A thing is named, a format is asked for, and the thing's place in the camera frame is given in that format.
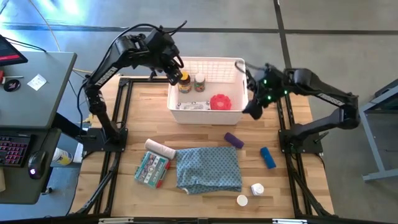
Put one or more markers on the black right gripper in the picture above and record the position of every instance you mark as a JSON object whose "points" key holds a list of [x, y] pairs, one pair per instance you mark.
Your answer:
{"points": [[270, 87]]}

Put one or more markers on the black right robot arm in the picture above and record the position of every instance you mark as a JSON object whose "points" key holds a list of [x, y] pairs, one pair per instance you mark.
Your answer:
{"points": [[323, 102]]}

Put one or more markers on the red small item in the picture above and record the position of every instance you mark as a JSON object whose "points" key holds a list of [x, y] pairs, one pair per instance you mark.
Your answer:
{"points": [[2, 77]]}

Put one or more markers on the brown bottle yellow lid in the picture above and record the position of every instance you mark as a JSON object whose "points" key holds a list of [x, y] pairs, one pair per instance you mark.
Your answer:
{"points": [[185, 83]]}

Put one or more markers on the white bottle cap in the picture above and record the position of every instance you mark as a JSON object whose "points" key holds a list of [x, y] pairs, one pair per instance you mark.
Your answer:
{"points": [[242, 200]]}

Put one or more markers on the white pill bottle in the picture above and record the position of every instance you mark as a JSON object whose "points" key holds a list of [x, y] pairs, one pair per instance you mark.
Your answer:
{"points": [[257, 189]]}

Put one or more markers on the blue bandage roll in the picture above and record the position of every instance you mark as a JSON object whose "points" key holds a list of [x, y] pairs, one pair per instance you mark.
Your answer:
{"points": [[268, 157]]}

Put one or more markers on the yellow white canister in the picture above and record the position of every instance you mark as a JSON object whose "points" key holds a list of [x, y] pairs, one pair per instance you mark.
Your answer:
{"points": [[62, 156]]}

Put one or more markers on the white paper note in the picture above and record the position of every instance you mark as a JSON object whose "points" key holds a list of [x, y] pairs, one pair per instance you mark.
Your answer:
{"points": [[37, 82]]}

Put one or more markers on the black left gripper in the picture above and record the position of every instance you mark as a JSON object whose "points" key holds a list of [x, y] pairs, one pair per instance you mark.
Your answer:
{"points": [[161, 49]]}

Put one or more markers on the beige bandage roll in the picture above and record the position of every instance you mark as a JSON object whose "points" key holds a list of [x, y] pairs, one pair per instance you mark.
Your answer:
{"points": [[160, 149]]}

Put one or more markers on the white patterned pouch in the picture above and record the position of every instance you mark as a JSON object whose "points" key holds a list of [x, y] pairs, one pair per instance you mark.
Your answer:
{"points": [[192, 105]]}

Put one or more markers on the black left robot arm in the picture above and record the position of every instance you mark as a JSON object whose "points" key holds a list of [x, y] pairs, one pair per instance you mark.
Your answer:
{"points": [[105, 81]]}

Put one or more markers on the grey desk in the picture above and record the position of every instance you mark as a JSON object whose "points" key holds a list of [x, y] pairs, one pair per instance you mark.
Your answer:
{"points": [[34, 105]]}

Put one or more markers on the pink round pill organizer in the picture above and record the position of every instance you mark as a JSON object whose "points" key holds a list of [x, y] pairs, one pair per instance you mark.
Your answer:
{"points": [[220, 102]]}

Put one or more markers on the purple bandage roll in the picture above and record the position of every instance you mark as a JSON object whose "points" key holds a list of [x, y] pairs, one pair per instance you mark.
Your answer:
{"points": [[234, 140]]}

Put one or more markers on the black monitor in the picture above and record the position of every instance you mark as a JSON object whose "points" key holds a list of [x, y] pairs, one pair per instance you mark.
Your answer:
{"points": [[9, 53]]}

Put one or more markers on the gummy bottle white lid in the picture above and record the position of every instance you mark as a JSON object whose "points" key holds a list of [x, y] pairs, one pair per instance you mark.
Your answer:
{"points": [[199, 83]]}

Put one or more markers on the black round coaster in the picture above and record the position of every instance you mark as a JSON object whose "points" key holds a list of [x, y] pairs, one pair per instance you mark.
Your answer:
{"points": [[12, 85]]}

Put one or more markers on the black computer mouse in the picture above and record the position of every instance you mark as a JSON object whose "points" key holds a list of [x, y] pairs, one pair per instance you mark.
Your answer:
{"points": [[37, 165]]}

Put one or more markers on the green first aid kit box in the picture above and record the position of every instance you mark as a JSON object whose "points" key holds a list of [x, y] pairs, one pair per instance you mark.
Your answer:
{"points": [[152, 169]]}

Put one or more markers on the white plastic basket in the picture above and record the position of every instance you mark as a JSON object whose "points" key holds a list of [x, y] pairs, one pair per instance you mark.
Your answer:
{"points": [[208, 115]]}

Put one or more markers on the silver bracket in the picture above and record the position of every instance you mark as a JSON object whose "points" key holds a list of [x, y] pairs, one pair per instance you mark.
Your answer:
{"points": [[289, 221], [115, 220]]}

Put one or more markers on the blue patterned cloth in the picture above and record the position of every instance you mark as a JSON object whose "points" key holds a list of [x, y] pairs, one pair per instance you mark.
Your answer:
{"points": [[208, 169]]}

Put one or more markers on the grey metal table frame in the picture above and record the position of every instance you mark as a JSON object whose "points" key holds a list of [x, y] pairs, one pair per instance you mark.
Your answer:
{"points": [[370, 140]]}

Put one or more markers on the black backlit keyboard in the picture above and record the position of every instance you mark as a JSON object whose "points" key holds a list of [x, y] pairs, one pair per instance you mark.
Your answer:
{"points": [[14, 151]]}

